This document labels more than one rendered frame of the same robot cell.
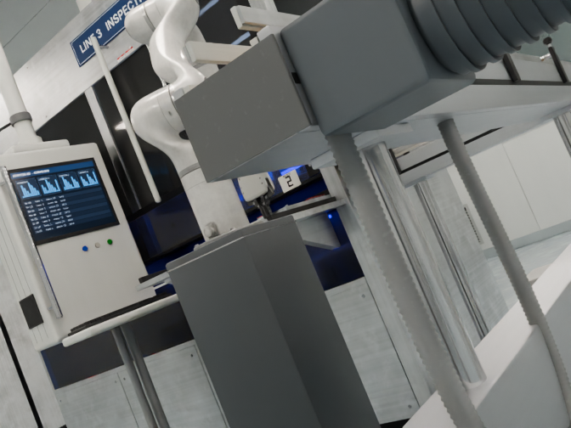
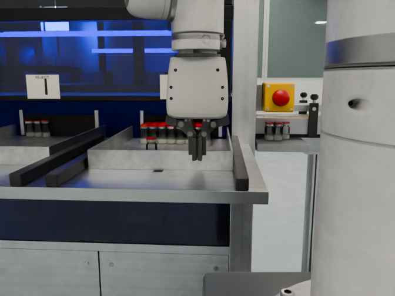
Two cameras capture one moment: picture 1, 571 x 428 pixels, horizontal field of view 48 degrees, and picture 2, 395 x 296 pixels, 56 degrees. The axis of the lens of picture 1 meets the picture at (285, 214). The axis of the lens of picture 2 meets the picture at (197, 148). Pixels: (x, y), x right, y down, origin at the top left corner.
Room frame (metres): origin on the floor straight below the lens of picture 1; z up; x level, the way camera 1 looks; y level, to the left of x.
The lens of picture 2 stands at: (1.51, 0.37, 1.04)
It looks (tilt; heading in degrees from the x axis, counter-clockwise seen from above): 11 degrees down; 329
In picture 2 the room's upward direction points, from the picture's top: straight up
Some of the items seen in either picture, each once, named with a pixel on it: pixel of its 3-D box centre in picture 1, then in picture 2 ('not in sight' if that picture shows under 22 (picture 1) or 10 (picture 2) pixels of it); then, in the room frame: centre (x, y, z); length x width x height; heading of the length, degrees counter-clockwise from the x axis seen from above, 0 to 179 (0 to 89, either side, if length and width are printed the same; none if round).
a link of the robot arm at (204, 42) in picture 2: not in sight; (198, 44); (2.04, 0.05, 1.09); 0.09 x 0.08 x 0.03; 55
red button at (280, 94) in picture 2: not in sight; (280, 97); (2.18, -0.26, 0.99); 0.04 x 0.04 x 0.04; 55
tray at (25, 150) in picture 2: not in sight; (29, 140); (2.45, 0.27, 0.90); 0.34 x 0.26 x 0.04; 145
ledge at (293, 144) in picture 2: not in sight; (279, 143); (2.24, -0.32, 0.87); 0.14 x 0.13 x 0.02; 145
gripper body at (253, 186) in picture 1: (253, 181); (197, 83); (2.04, 0.05, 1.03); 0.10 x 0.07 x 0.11; 55
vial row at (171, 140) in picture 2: not in sight; (176, 134); (2.31, -0.05, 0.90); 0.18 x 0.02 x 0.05; 56
